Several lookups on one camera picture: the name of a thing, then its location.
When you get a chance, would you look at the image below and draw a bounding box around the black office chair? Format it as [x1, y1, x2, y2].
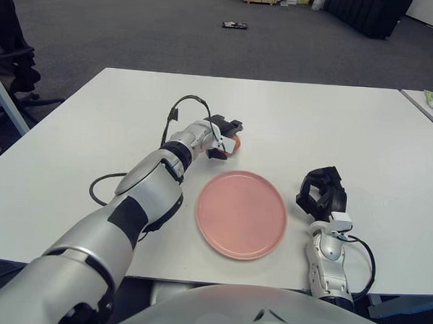
[0, 0, 70, 140]

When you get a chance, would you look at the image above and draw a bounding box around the black draped partition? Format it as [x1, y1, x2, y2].
[323, 0, 415, 42]

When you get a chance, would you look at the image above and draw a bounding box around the red yellow apple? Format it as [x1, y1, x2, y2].
[226, 134, 243, 154]

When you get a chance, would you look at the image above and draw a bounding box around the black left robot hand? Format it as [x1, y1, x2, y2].
[201, 113, 245, 161]

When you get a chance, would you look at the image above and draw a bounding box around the pink round plate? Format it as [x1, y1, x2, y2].
[193, 167, 291, 263]

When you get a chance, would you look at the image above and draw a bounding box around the white side table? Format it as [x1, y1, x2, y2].
[398, 88, 433, 138]

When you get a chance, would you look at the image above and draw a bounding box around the blue-grey table frame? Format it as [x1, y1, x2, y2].
[366, 291, 433, 323]

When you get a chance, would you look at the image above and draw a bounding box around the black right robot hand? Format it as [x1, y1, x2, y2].
[294, 164, 357, 232]

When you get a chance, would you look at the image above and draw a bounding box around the black tray on floor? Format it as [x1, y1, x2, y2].
[221, 21, 250, 31]

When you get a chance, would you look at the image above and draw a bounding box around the grey robot torso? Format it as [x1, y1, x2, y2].
[117, 277, 419, 324]

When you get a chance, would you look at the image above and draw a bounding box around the white desk with blue leg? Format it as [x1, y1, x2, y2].
[0, 51, 34, 137]

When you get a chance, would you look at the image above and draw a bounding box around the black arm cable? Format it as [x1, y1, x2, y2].
[88, 90, 223, 212]
[339, 233, 378, 298]

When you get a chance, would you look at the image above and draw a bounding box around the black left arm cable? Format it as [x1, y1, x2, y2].
[88, 90, 223, 212]

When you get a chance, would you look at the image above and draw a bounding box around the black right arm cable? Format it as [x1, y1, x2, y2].
[339, 233, 378, 298]

